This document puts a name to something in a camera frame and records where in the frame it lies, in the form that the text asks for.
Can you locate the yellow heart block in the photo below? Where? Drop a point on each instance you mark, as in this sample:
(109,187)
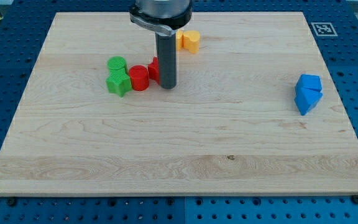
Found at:
(191,41)

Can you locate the yellow block behind rod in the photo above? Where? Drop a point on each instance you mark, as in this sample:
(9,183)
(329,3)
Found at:
(179,39)

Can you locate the blue cube block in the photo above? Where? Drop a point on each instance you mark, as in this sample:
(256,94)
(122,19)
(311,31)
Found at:
(308,85)

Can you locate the white fiducial marker tag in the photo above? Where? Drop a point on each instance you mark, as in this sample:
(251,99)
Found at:
(324,29)

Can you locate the black bolt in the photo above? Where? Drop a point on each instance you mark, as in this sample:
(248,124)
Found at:
(354,199)
(11,202)

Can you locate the green star block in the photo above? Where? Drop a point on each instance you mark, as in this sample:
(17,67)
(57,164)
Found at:
(119,82)

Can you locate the red star block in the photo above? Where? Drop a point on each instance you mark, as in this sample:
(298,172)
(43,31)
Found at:
(153,70)

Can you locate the black bolt front right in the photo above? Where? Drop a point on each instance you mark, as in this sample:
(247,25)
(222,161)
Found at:
(354,199)

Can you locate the blue triangular block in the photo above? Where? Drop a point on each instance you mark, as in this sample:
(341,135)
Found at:
(306,99)

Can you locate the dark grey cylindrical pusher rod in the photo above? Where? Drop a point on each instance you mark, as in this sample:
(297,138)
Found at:
(167,60)

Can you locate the light wooden board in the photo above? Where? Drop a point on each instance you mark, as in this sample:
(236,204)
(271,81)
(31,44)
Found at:
(229,127)

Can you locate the black bolt front left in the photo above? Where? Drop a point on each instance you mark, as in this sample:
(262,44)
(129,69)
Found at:
(11,202)

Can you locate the green cylinder block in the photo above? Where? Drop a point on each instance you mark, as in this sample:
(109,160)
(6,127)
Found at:
(117,63)

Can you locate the red cylinder block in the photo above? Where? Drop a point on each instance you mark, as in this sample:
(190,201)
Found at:
(139,77)

